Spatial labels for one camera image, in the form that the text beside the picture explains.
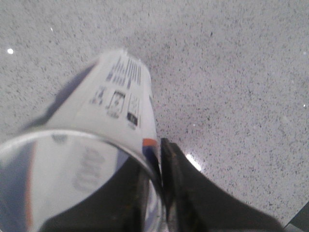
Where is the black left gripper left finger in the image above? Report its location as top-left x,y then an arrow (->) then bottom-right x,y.
40,154 -> 164,232

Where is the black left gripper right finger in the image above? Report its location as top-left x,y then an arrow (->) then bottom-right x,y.
161,138 -> 284,232

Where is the white Wilson tennis ball can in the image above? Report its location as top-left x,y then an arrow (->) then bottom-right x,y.
0,48 -> 158,232

